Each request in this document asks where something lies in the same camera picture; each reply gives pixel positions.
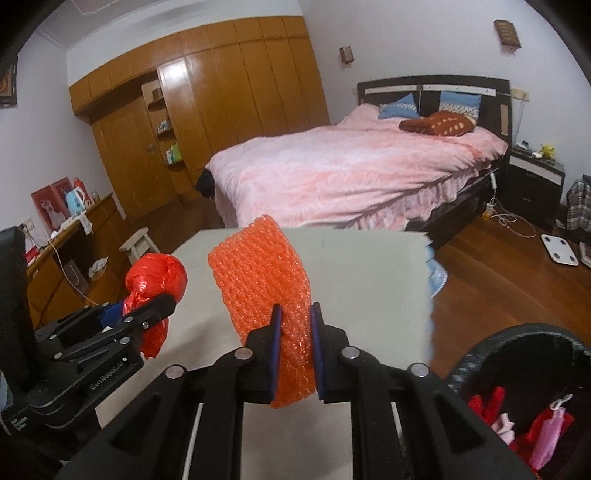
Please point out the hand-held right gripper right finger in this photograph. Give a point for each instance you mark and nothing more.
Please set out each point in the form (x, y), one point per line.
(317, 350)

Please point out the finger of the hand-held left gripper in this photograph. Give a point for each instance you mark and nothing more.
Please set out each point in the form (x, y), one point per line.
(113, 314)
(161, 305)

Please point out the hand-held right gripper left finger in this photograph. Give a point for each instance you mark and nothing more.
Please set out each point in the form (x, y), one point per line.
(276, 355)

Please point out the red plastic bag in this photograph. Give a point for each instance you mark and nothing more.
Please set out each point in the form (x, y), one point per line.
(157, 277)

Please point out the orange bubble wrap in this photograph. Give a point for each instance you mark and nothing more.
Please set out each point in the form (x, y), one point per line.
(258, 267)

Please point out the black trash bin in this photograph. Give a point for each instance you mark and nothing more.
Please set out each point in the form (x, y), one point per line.
(508, 337)

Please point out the paper shopping bag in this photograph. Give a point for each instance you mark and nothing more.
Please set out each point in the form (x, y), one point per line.
(77, 277)

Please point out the white stool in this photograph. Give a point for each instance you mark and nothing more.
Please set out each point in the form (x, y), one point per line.
(138, 237)

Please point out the grey table cloth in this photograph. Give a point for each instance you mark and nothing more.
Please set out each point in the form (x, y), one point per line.
(369, 277)

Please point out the wooden desk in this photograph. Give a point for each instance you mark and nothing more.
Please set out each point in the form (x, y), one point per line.
(101, 217)

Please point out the red picture box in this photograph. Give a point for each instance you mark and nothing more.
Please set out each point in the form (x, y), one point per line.
(51, 207)

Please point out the light blue kettle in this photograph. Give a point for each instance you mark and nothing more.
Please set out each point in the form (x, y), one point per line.
(76, 202)

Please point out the black cloth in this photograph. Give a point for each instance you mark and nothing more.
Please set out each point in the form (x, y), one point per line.
(205, 184)

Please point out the blue fringed cloth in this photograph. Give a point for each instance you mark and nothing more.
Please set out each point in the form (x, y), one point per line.
(436, 277)

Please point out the green bottle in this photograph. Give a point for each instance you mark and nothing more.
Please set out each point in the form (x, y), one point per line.
(173, 154)

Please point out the red plastic scrap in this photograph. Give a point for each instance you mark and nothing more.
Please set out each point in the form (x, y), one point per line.
(485, 401)

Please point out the pink blanket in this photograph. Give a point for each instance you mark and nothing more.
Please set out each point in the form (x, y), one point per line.
(346, 170)

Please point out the red crumpled bag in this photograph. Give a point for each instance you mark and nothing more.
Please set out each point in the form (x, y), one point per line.
(535, 427)

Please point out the wooden wardrobe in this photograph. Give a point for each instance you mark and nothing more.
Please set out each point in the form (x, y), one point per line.
(258, 92)

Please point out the pink plastic bag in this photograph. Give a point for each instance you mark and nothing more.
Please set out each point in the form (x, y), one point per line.
(547, 438)

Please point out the blue patterned pillow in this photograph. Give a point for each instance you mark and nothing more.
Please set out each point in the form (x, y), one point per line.
(399, 108)
(457, 104)

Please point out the red dotted pillow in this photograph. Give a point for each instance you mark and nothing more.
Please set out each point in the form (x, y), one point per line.
(438, 124)

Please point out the white bathroom scale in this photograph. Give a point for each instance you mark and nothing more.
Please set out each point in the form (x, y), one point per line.
(559, 249)

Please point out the dark nightstand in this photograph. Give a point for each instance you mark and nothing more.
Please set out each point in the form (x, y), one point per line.
(531, 194)

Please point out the white box with dark cover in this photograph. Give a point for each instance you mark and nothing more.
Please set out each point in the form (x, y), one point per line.
(585, 254)

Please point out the plaid shirt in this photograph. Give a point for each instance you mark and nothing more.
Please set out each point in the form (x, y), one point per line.
(581, 207)

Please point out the yellow plush toy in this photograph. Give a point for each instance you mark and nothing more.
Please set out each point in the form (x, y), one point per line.
(548, 151)

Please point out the dark wooden bed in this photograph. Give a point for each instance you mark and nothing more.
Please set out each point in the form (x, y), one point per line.
(489, 92)

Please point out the framed wall picture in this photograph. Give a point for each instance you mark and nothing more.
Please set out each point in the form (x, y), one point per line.
(8, 85)

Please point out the small wooden wall lamp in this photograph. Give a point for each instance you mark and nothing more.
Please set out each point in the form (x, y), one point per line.
(346, 54)

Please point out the wall socket strip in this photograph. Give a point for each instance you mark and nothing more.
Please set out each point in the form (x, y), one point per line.
(520, 93)

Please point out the large wooden wall lamp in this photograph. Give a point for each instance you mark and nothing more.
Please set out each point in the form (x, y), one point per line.
(507, 33)

